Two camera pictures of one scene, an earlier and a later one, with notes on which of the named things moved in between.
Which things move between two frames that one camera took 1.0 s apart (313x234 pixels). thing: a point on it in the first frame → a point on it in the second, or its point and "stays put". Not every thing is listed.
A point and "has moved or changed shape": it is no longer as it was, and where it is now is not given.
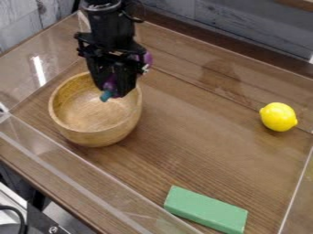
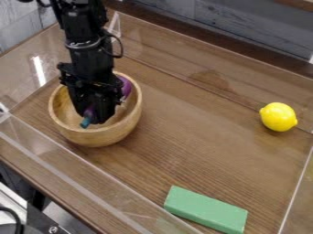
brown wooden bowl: [87, 120] stays put
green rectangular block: [206, 209] stays put
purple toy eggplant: [110, 83] has moved or changed shape
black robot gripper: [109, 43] → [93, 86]
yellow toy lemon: [277, 116] stays put
